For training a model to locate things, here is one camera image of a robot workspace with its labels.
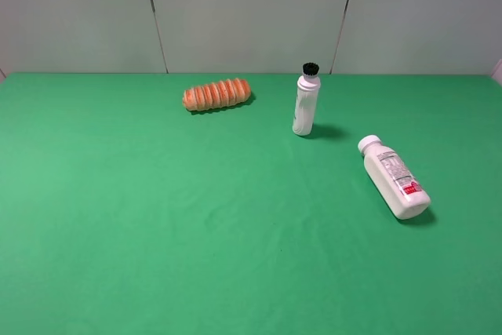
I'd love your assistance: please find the white bottle with black brush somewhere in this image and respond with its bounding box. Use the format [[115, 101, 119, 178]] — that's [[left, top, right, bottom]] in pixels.
[[293, 62, 321, 137]]

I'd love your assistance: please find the orange ridged bread loaf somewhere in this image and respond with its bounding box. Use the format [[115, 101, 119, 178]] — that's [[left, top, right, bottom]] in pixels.
[[182, 78, 252, 112]]

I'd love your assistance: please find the white milk bottle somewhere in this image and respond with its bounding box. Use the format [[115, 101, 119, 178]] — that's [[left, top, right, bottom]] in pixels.
[[358, 135, 431, 220]]

